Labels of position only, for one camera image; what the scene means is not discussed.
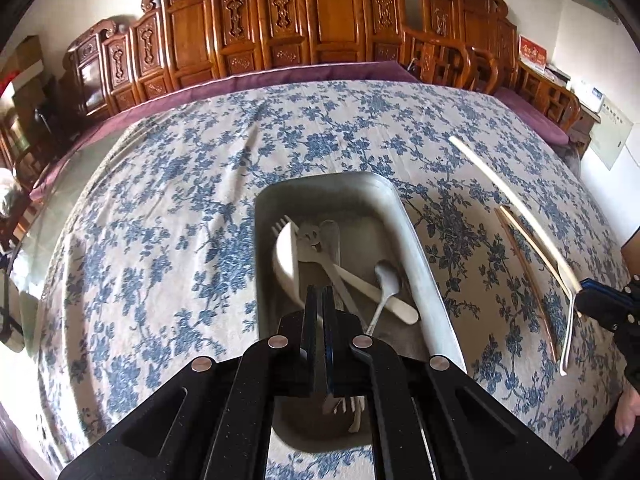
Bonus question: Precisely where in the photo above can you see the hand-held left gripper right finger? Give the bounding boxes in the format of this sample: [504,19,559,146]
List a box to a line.
[324,287,583,480]

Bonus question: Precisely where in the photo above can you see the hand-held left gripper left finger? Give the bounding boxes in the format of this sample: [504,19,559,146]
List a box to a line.
[57,285,327,480]

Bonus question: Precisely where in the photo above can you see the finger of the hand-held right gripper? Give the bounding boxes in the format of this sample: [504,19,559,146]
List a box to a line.
[574,294,634,332]
[579,276,640,307]

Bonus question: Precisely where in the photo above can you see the brown wooden chopstick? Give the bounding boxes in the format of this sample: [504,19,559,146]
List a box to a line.
[494,206,560,363]

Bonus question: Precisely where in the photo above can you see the white spoon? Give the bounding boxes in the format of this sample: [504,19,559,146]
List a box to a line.
[271,220,420,325]

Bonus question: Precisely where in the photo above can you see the metal fork with face cutout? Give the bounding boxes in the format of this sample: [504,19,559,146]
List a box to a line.
[295,220,362,322]

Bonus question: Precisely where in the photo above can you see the metal tray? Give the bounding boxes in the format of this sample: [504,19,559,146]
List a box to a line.
[252,171,468,453]

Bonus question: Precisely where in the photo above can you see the person's right hand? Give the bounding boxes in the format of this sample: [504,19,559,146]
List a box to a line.
[615,387,640,438]

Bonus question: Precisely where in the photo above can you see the white board with print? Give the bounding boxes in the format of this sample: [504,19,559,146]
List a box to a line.
[582,97,633,170]

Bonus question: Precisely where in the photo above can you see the blue floral tablecloth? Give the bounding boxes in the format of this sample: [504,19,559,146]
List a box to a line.
[35,80,636,480]

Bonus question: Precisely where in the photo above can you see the short purple seat cushion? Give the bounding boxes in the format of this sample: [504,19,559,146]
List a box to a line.
[492,85,571,145]

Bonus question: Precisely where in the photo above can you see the white desk device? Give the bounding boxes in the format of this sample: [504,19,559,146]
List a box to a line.
[575,80,606,111]

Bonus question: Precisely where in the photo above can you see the red gift box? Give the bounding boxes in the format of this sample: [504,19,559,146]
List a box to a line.
[518,35,547,75]

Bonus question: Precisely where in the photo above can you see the long purple seat cushion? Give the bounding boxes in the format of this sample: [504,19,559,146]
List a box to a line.
[30,60,418,201]

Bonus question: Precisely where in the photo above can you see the carved wooden armchair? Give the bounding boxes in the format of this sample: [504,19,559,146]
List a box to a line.
[402,0,583,143]

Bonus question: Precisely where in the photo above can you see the carved wooden sofa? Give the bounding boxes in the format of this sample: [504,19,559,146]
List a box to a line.
[62,0,473,121]

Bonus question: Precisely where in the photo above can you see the stack of cartons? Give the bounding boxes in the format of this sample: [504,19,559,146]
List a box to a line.
[10,75,56,126]

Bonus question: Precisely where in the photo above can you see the brown cardboard box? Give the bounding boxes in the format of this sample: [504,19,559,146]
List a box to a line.
[12,35,46,73]

